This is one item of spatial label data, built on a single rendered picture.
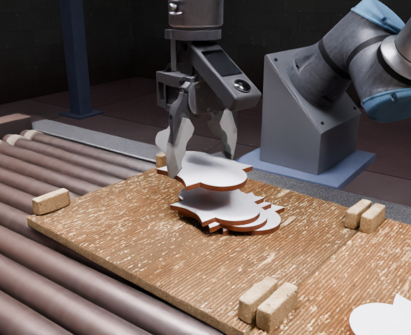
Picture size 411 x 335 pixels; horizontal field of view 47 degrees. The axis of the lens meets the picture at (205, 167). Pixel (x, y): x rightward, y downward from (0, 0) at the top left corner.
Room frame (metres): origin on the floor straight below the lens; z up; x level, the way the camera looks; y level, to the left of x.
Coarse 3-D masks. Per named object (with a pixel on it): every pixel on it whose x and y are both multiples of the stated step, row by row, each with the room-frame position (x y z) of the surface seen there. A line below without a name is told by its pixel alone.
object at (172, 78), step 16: (176, 32) 0.66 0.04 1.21; (192, 32) 0.65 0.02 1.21; (208, 32) 0.65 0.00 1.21; (176, 48) 0.69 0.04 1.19; (176, 64) 0.69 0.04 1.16; (160, 80) 0.69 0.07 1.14; (176, 80) 0.66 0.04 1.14; (192, 80) 0.65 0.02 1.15; (176, 96) 0.67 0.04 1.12; (192, 96) 0.64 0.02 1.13; (208, 96) 0.66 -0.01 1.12; (192, 112) 0.66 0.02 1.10; (208, 112) 0.66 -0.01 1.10
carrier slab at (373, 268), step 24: (360, 240) 0.58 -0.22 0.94; (384, 240) 0.58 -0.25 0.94; (408, 240) 0.58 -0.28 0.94; (336, 264) 0.52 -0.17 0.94; (360, 264) 0.52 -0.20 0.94; (384, 264) 0.52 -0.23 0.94; (408, 264) 0.52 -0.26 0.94; (312, 288) 0.47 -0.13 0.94; (336, 288) 0.47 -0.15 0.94; (360, 288) 0.47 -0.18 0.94; (384, 288) 0.47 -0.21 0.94; (408, 288) 0.47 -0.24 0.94; (312, 312) 0.43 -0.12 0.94; (336, 312) 0.43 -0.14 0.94
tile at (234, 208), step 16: (192, 192) 0.69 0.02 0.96; (208, 192) 0.69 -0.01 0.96; (224, 192) 0.69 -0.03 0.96; (240, 192) 0.69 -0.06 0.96; (176, 208) 0.64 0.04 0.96; (192, 208) 0.63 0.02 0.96; (208, 208) 0.63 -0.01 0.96; (224, 208) 0.63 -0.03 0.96; (240, 208) 0.63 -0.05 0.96; (256, 208) 0.63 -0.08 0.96; (208, 224) 0.60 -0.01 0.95; (224, 224) 0.60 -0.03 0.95; (240, 224) 0.59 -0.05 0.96
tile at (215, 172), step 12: (192, 156) 0.71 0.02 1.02; (204, 156) 0.71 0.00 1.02; (216, 156) 0.71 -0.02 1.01; (192, 168) 0.66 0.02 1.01; (204, 168) 0.66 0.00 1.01; (216, 168) 0.66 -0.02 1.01; (228, 168) 0.66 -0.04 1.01; (240, 168) 0.66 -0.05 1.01; (180, 180) 0.63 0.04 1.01; (192, 180) 0.62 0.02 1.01; (204, 180) 0.62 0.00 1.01; (216, 180) 0.62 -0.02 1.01; (228, 180) 0.62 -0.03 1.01; (240, 180) 0.62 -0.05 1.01
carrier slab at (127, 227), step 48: (96, 192) 0.75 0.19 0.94; (144, 192) 0.75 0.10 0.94; (288, 192) 0.75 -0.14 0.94; (96, 240) 0.58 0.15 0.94; (144, 240) 0.58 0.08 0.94; (192, 240) 0.58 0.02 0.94; (240, 240) 0.58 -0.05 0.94; (288, 240) 0.58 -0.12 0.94; (336, 240) 0.58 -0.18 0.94; (144, 288) 0.49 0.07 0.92; (192, 288) 0.47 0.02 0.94; (240, 288) 0.47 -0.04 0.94
